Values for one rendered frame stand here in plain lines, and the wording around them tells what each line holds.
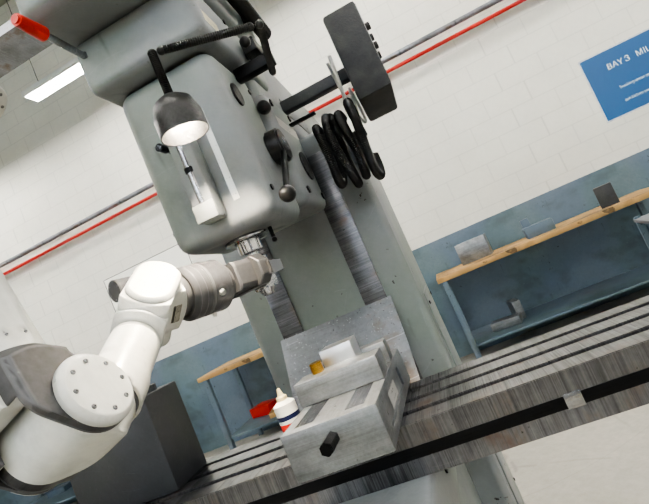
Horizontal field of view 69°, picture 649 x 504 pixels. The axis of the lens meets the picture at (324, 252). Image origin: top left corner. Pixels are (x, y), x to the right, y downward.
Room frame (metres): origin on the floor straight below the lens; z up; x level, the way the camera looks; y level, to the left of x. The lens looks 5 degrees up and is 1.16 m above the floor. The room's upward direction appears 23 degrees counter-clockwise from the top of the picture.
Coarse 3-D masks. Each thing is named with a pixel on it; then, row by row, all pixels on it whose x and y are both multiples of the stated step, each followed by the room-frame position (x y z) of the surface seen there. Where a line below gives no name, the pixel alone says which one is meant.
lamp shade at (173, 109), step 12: (168, 96) 0.63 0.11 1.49; (180, 96) 0.64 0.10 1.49; (156, 108) 0.64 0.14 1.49; (168, 108) 0.63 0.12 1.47; (180, 108) 0.63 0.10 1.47; (192, 108) 0.64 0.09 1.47; (156, 120) 0.64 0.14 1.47; (168, 120) 0.63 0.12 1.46; (180, 120) 0.63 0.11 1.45; (192, 120) 0.63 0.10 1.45; (204, 120) 0.65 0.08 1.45; (168, 132) 0.69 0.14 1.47; (180, 132) 0.70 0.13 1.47; (192, 132) 0.70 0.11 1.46; (204, 132) 0.69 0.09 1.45; (168, 144) 0.68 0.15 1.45; (180, 144) 0.69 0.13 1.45
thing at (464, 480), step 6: (456, 468) 1.05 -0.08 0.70; (462, 468) 1.13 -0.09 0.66; (462, 474) 1.09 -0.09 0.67; (468, 474) 1.19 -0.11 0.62; (462, 480) 1.06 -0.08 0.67; (468, 480) 1.14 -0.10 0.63; (462, 486) 1.02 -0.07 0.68; (468, 486) 1.10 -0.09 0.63; (474, 486) 1.20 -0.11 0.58; (462, 492) 0.99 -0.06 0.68; (468, 492) 1.07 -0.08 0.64; (474, 492) 1.15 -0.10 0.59; (462, 498) 0.96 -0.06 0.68; (468, 498) 1.03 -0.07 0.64; (474, 498) 1.11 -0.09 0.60
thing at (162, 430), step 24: (168, 384) 1.00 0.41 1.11; (144, 408) 0.91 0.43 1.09; (168, 408) 0.97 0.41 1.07; (144, 432) 0.91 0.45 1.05; (168, 432) 0.94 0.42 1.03; (192, 432) 1.01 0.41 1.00; (120, 456) 0.92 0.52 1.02; (144, 456) 0.91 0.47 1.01; (168, 456) 0.91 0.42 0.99; (192, 456) 0.98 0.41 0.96; (72, 480) 0.95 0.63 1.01; (96, 480) 0.94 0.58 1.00; (120, 480) 0.93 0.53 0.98; (144, 480) 0.92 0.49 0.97; (168, 480) 0.91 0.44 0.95
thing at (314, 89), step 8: (344, 72) 1.10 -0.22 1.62; (320, 80) 1.11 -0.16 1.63; (328, 80) 1.11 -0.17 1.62; (344, 80) 1.10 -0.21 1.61; (312, 88) 1.12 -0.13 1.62; (320, 88) 1.11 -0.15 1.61; (328, 88) 1.11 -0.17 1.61; (336, 88) 1.13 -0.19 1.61; (296, 96) 1.13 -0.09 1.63; (304, 96) 1.12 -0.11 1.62; (312, 96) 1.12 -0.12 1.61; (320, 96) 1.14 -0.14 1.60; (280, 104) 1.14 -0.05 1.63; (288, 104) 1.13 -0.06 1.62; (296, 104) 1.13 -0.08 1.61; (304, 104) 1.14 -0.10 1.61; (288, 112) 1.15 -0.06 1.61
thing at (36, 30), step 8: (16, 16) 0.64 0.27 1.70; (24, 16) 0.65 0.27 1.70; (16, 24) 0.65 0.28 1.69; (24, 24) 0.65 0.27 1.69; (32, 24) 0.66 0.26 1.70; (40, 24) 0.68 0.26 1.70; (32, 32) 0.67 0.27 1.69; (40, 32) 0.68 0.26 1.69; (48, 32) 0.69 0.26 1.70; (40, 40) 0.69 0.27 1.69; (48, 40) 0.71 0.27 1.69; (56, 40) 0.72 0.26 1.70; (64, 48) 0.74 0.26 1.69; (72, 48) 0.75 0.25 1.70; (80, 56) 0.77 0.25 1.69
